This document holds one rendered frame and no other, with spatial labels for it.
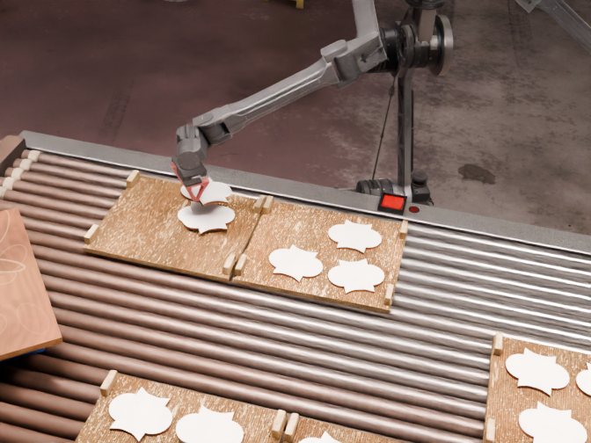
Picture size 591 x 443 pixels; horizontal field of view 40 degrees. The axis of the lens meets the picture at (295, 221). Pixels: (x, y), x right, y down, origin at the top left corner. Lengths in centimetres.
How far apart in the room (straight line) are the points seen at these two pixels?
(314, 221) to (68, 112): 256
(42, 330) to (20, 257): 26
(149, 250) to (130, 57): 302
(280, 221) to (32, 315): 75
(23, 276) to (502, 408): 115
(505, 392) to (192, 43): 376
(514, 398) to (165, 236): 100
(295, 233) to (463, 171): 209
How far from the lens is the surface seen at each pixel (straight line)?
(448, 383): 197
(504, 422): 191
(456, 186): 414
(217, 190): 230
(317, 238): 226
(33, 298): 199
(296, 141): 434
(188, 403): 186
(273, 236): 226
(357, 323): 207
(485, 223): 244
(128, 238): 227
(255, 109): 211
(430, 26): 276
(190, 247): 223
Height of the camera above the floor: 239
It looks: 39 degrees down
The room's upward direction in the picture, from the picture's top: 3 degrees clockwise
